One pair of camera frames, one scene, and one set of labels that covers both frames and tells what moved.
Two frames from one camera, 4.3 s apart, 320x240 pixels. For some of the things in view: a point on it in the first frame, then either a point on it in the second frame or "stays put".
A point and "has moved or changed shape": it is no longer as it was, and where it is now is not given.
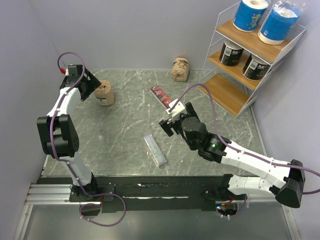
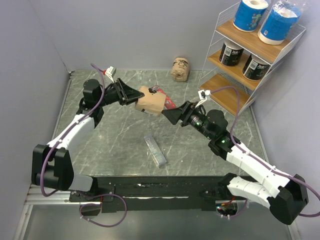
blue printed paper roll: (249, 14) stays put
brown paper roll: (104, 93) has moved or changed shape
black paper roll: (255, 68) stays put
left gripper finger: (88, 84) to (127, 93)
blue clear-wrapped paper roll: (283, 16) stays put
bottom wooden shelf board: (228, 94) stays put
